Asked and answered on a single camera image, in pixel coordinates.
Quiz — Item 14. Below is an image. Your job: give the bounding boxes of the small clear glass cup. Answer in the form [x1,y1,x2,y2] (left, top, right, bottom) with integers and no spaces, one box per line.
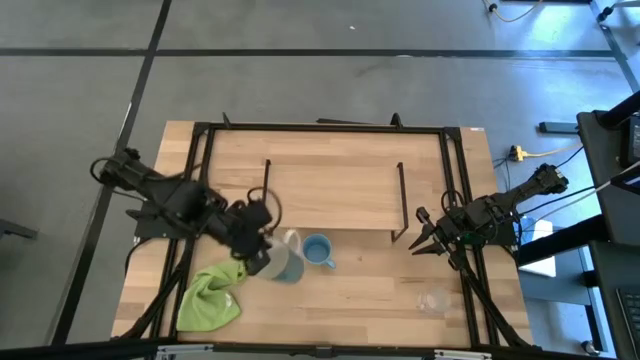
[417,286,452,315]

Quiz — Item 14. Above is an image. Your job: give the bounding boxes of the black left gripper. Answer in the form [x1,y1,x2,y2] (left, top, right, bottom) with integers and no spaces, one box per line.
[219,198,274,276]

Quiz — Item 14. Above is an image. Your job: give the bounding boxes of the yellow power strip cable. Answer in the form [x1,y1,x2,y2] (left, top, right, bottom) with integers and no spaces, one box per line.
[524,143,585,159]

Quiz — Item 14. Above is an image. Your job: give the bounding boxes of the large teal ribbed mug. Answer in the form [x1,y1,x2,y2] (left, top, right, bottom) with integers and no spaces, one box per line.
[257,228,306,285]

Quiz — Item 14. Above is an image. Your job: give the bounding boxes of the wooden shelf with black legs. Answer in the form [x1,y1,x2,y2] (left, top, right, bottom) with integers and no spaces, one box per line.
[260,159,410,244]

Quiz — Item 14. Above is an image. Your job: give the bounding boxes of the silver aluminium bracket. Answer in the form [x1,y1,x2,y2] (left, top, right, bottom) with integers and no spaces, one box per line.
[156,343,215,360]
[433,348,494,360]

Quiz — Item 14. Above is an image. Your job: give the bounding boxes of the grey floor foot bar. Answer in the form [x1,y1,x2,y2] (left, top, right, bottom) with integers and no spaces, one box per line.
[538,121,581,135]

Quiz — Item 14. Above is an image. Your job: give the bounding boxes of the yellow floor cable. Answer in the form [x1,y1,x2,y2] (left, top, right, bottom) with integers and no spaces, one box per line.
[482,0,544,24]

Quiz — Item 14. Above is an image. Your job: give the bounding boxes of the light blue mug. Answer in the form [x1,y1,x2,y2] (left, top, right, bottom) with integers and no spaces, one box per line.
[301,233,337,270]

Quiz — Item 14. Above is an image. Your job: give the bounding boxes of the laptop keyboard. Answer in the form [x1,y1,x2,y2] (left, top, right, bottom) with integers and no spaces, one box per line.
[615,285,640,360]

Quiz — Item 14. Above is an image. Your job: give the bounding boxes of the black side desk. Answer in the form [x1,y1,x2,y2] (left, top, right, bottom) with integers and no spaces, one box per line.
[514,89,640,360]

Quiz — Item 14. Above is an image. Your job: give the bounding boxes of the green cloth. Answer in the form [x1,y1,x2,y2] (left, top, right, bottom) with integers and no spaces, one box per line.
[175,259,249,333]

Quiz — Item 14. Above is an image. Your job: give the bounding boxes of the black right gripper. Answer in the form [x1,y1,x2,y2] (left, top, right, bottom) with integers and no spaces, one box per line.
[408,206,481,256]

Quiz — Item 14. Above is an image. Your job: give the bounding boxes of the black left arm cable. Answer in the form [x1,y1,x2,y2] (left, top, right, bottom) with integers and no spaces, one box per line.
[246,186,283,236]

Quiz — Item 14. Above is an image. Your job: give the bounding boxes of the grey furniture foot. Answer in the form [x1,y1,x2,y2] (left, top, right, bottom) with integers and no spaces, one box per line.
[0,218,39,241]

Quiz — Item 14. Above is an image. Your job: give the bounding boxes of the white floor box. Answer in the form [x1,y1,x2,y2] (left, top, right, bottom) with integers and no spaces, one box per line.
[518,218,557,279]

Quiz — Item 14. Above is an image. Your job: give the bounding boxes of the black metal table frame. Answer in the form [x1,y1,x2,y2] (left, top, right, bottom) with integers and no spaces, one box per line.
[112,112,536,351]

